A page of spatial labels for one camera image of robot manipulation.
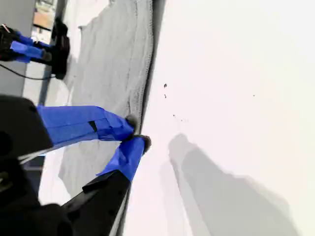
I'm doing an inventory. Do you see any grey striped towel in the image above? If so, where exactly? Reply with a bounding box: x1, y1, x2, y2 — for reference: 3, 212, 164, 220
58, 0, 165, 196

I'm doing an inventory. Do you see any small brown cardboard box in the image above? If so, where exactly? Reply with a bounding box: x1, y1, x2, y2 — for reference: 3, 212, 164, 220
33, 9, 56, 28

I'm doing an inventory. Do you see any black camera cable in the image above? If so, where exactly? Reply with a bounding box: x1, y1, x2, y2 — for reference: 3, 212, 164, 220
0, 63, 59, 80

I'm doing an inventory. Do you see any black camera box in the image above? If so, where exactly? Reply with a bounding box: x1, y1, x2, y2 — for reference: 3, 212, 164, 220
51, 17, 71, 80

